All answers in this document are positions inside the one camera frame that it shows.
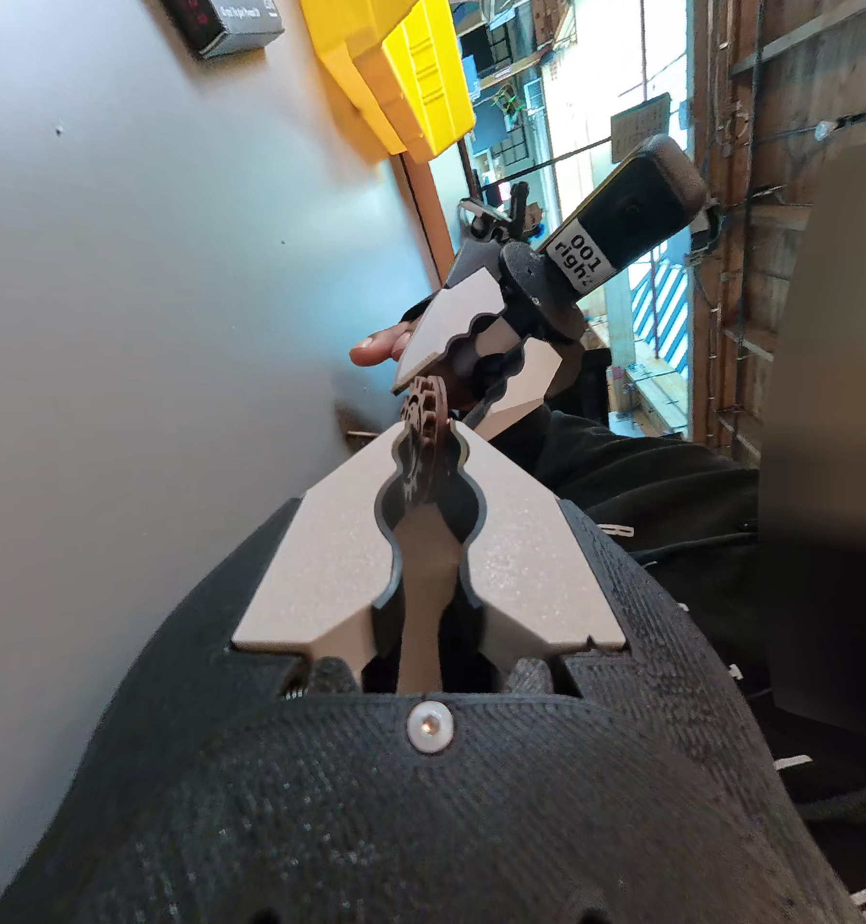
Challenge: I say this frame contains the wooden gear assembly with pegs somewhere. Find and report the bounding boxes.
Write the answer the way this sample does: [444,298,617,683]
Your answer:
[346,375,454,506]

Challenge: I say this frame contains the wood-edged grey table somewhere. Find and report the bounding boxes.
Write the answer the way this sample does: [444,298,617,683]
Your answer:
[389,152,457,286]

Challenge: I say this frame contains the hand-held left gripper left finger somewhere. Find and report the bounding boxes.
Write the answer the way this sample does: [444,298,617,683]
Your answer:
[232,421,414,676]

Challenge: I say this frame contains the sign on black pole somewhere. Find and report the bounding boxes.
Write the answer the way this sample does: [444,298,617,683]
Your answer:
[476,92,672,189]

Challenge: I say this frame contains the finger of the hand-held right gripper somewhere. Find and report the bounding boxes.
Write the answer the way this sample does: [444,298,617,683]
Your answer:
[475,338,561,441]
[391,269,507,396]

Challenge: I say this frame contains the person's black printed hoodie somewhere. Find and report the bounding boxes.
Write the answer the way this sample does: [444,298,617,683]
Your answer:
[599,505,866,924]

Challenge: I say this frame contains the person's right hand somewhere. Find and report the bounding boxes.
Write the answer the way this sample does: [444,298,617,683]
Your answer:
[349,321,417,367]

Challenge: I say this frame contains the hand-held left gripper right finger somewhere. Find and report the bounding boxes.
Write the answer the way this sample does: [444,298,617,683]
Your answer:
[453,422,627,687]

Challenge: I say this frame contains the black puzzle box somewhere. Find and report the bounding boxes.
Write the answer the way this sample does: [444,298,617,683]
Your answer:
[160,0,285,59]

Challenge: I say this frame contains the person's right forearm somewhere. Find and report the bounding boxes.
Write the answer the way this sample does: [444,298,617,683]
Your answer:
[476,404,762,521]

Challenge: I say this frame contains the yellow plastic bin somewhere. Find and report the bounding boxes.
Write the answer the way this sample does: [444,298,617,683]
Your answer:
[299,0,477,163]

